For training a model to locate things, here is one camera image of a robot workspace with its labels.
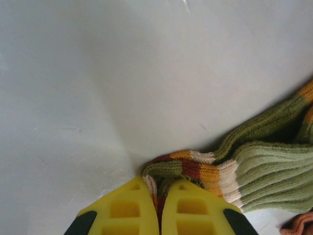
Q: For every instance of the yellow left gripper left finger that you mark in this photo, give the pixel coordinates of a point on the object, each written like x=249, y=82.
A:
x=144, y=203

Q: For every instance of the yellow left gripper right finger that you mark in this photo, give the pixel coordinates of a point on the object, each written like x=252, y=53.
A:
x=215, y=213

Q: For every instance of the blue sock with orange cuff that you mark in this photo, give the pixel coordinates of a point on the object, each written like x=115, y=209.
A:
x=300, y=225

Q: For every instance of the green striped sock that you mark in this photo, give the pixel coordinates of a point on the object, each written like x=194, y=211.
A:
x=264, y=122

